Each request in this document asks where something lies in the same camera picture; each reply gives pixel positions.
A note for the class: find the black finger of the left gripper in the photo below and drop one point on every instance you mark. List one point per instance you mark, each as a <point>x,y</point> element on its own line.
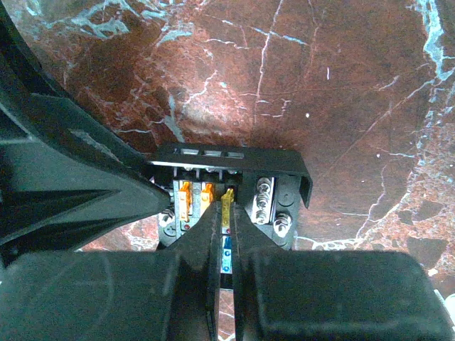
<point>65,179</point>

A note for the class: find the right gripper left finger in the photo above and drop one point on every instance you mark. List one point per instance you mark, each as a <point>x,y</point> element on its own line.
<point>170,294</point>

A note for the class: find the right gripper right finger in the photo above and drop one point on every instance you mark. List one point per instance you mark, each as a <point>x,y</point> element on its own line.
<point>329,295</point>

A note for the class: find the orange blade fuse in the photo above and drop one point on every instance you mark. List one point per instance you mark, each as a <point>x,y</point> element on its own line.
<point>206,197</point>
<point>184,200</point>

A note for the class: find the black fuse box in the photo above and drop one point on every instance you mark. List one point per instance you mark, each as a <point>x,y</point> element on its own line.
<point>270,185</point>

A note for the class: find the yellow blade fuse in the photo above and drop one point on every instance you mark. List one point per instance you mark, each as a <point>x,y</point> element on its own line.
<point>226,200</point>

